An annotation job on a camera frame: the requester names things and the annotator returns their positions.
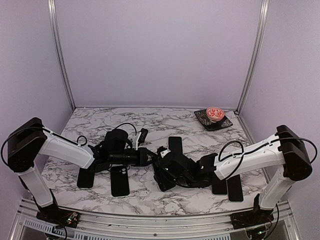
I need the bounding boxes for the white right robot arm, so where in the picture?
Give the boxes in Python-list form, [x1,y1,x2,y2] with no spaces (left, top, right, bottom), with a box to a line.
[152,125,313,224]

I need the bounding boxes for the aluminium front rail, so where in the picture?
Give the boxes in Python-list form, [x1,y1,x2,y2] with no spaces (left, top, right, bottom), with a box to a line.
[9,197,301,240]

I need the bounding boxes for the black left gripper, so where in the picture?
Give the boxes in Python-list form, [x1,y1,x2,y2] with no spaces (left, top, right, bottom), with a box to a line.
[110,147,159,167]

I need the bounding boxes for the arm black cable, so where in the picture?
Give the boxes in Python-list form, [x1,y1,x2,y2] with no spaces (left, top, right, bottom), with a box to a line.
[76,122,140,151]
[217,136,317,166]

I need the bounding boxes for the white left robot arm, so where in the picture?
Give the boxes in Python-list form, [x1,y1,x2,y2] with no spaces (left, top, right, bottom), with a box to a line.
[0,117,155,223]

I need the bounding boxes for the aluminium corner post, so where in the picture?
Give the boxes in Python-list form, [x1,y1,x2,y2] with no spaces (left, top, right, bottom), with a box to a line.
[236,0,270,115]
[47,0,76,111]

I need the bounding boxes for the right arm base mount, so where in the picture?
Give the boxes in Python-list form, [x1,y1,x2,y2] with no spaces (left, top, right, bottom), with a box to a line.
[230,194,274,230]

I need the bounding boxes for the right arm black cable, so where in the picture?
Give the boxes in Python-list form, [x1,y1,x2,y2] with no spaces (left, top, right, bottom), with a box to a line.
[217,136,317,166]

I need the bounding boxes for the red white patterned bowl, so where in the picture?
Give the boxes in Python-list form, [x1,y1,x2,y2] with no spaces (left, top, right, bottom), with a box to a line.
[206,107,225,123]

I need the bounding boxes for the black phone case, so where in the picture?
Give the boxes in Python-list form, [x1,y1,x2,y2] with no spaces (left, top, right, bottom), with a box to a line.
[76,168,95,189]
[110,165,130,197]

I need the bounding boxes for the purple phone black screen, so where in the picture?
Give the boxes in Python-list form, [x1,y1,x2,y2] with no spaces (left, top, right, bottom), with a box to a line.
[168,136,183,155]

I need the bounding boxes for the black patterned rectangular plate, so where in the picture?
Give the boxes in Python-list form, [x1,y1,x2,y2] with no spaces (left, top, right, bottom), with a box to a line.
[194,109,234,132]

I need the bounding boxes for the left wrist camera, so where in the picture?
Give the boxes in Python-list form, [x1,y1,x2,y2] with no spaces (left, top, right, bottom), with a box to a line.
[132,128,149,150]

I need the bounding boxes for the right aluminium corner post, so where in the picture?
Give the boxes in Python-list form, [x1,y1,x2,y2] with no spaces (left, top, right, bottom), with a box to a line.
[236,0,270,115]

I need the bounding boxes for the left aluminium corner post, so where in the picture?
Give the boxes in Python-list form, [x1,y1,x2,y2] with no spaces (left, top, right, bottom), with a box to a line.
[47,0,76,111]

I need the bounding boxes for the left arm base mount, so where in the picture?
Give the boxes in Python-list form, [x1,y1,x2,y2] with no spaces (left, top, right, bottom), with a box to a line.
[36,201,80,228]

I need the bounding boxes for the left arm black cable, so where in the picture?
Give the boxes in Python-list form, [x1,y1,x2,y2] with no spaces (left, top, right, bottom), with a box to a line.
[76,122,140,151]

